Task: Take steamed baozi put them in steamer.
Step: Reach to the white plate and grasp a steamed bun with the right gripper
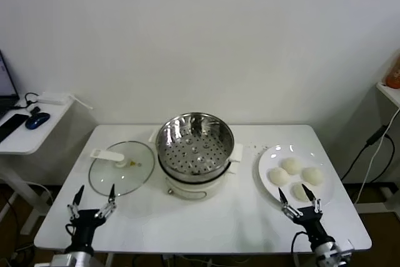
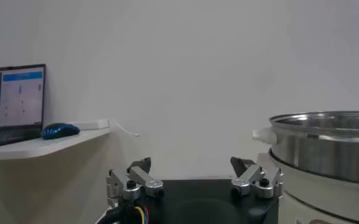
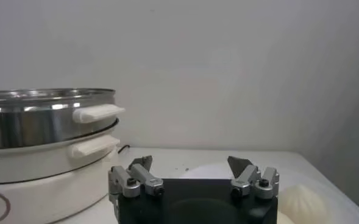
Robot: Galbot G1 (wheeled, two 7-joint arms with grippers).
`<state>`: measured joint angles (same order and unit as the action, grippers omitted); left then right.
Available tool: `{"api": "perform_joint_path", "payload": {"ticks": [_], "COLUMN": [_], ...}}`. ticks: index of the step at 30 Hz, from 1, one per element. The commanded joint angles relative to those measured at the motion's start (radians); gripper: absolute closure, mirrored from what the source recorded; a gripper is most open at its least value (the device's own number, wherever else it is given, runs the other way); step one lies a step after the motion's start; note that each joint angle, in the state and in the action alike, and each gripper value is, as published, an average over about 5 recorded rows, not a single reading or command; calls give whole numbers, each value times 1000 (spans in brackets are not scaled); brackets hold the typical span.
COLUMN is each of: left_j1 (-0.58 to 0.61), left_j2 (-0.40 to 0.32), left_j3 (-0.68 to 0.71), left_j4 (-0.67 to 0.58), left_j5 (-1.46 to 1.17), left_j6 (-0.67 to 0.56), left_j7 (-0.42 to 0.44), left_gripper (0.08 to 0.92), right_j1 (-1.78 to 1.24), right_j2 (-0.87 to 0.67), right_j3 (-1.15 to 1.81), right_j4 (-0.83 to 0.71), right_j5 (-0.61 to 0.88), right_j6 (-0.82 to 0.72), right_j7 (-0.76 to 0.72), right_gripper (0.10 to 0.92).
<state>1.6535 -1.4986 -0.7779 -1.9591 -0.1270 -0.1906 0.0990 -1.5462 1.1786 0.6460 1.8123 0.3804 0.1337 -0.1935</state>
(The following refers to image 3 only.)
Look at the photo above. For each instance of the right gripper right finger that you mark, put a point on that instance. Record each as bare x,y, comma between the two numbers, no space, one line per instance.
249,179

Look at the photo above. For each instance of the stainless steel steamer basket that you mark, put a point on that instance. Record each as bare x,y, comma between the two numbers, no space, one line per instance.
30,128

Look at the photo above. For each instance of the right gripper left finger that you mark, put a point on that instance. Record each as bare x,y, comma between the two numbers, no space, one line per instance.
136,179

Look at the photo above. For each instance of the cream electric cooker base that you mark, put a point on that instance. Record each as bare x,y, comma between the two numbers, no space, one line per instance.
45,188

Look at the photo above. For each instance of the white steamed baozi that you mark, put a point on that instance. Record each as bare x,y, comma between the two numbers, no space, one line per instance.
304,205

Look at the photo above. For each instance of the large white plate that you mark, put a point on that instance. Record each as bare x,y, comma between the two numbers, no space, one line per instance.
209,172

